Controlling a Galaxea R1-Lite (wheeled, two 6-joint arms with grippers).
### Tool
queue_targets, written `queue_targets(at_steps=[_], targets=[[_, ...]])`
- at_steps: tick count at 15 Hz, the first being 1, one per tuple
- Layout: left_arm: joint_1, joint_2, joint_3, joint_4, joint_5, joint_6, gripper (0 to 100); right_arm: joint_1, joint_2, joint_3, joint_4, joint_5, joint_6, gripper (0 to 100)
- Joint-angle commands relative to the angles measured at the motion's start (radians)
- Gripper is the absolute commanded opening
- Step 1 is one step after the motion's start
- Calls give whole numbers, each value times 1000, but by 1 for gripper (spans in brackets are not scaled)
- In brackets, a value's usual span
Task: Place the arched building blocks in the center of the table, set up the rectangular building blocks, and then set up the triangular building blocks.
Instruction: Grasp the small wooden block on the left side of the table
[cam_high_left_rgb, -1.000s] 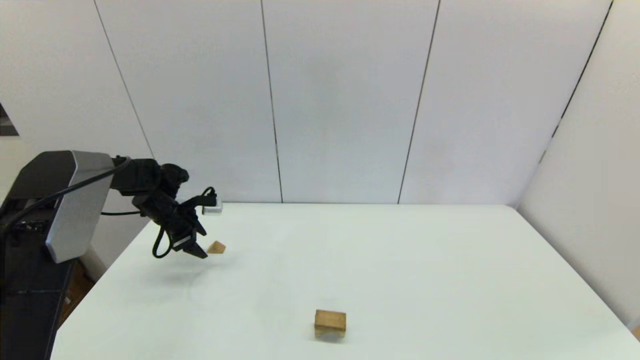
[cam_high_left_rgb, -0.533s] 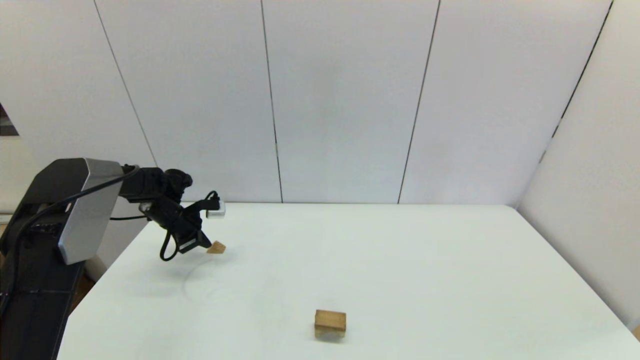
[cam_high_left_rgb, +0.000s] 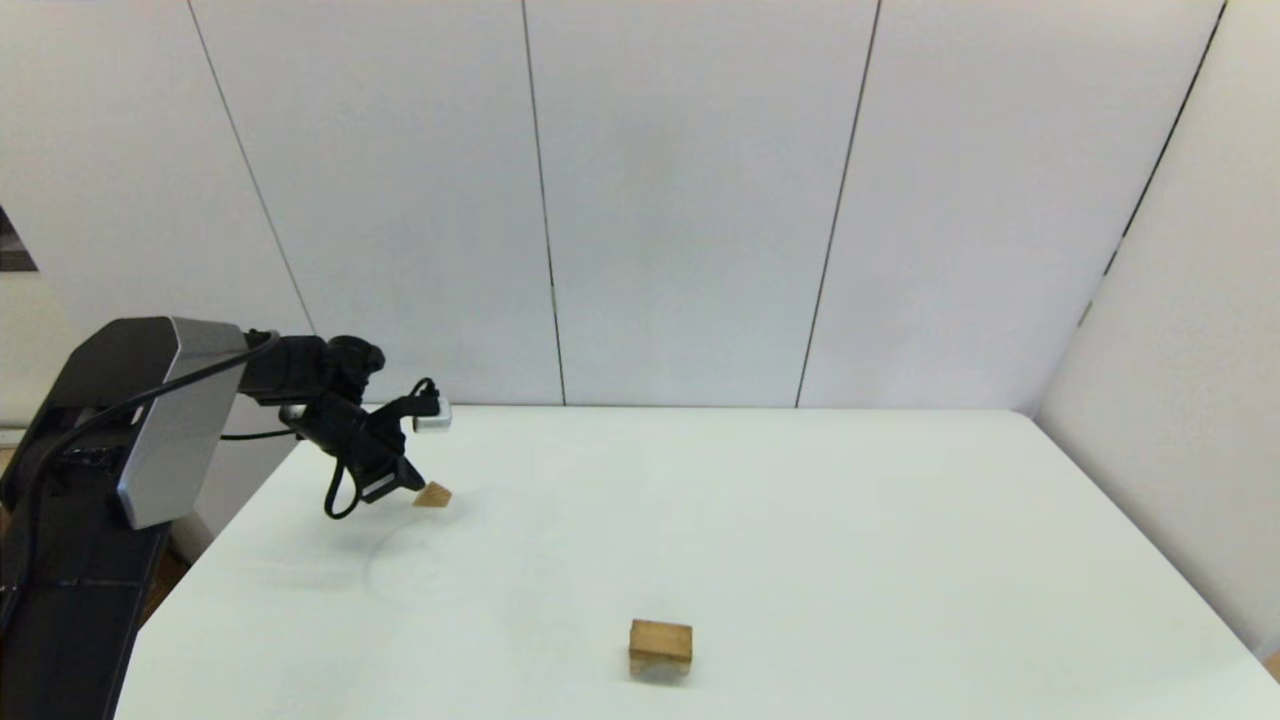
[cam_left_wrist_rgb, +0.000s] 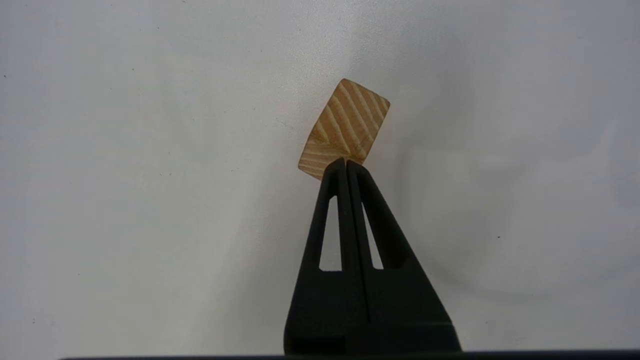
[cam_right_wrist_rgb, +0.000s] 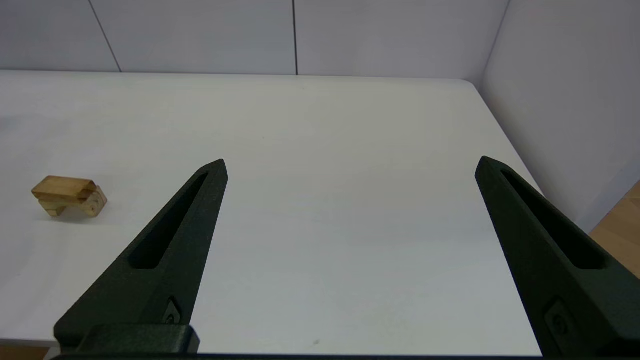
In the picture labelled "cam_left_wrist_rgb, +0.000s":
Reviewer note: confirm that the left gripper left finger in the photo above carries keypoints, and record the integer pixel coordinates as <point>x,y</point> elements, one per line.
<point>320,310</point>

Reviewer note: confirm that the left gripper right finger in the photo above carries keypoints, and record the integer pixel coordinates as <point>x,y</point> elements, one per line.
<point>410,310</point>

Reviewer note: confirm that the triangular wooden block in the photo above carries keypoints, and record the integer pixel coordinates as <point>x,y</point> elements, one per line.
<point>350,125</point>

